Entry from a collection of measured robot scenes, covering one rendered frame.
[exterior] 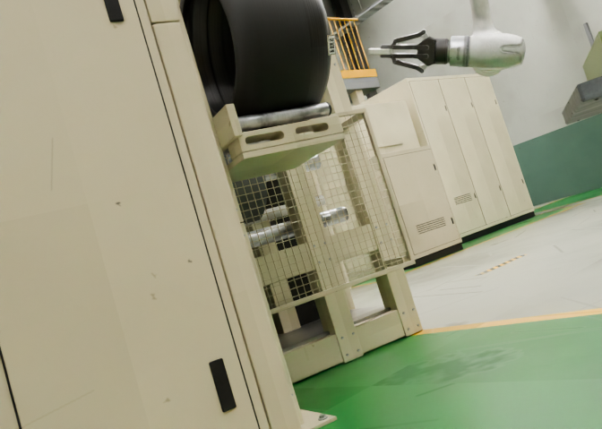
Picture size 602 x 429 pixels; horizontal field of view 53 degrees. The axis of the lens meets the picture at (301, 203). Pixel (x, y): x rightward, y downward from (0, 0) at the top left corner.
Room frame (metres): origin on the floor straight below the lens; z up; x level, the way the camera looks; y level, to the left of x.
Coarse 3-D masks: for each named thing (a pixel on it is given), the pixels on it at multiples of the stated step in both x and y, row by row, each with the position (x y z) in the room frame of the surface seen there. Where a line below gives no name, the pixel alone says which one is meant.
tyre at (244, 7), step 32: (192, 0) 1.95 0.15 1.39; (224, 0) 1.72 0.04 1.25; (256, 0) 1.68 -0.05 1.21; (288, 0) 1.72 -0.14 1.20; (320, 0) 1.80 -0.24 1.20; (192, 32) 2.13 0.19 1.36; (224, 32) 2.20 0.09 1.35; (256, 32) 1.68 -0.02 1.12; (288, 32) 1.72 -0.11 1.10; (320, 32) 1.78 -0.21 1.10; (224, 64) 2.23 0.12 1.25; (256, 64) 1.72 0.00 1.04; (288, 64) 1.75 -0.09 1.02; (320, 64) 1.81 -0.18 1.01; (224, 96) 2.21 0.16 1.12; (256, 96) 1.77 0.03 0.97; (288, 96) 1.82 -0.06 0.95; (320, 96) 1.90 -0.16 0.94
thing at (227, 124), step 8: (232, 104) 1.70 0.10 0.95; (224, 112) 1.71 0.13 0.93; (232, 112) 1.70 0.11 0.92; (216, 120) 1.77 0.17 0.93; (224, 120) 1.72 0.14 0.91; (232, 120) 1.69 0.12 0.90; (216, 128) 1.79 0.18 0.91; (224, 128) 1.74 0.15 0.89; (232, 128) 1.69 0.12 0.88; (240, 128) 1.70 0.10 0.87; (224, 136) 1.75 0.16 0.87; (232, 136) 1.70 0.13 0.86; (240, 136) 1.71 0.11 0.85; (224, 144) 1.77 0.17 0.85
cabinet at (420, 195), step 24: (408, 168) 6.61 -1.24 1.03; (432, 168) 6.86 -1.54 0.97; (384, 192) 6.44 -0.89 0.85; (408, 192) 6.53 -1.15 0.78; (432, 192) 6.78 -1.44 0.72; (408, 216) 6.45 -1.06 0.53; (432, 216) 6.69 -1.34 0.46; (408, 240) 6.38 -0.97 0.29; (432, 240) 6.61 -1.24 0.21; (456, 240) 6.88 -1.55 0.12
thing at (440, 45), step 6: (420, 42) 1.76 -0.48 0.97; (426, 42) 1.75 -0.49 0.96; (432, 42) 1.75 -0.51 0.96; (438, 42) 1.73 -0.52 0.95; (444, 42) 1.73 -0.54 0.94; (432, 48) 1.76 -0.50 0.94; (438, 48) 1.73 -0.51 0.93; (444, 48) 1.72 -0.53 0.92; (420, 54) 1.77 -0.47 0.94; (426, 54) 1.77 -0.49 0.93; (432, 54) 1.76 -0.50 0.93; (438, 54) 1.73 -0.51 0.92; (444, 54) 1.73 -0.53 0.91; (420, 60) 1.78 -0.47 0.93; (426, 60) 1.77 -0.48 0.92; (432, 60) 1.77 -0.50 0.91; (438, 60) 1.75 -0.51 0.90; (444, 60) 1.74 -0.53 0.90
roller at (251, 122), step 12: (288, 108) 1.84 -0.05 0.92; (300, 108) 1.85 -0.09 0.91; (312, 108) 1.87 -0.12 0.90; (324, 108) 1.89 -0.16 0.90; (240, 120) 1.75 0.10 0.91; (252, 120) 1.76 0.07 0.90; (264, 120) 1.79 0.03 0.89; (276, 120) 1.81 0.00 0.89; (288, 120) 1.83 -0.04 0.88; (300, 120) 1.87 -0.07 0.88
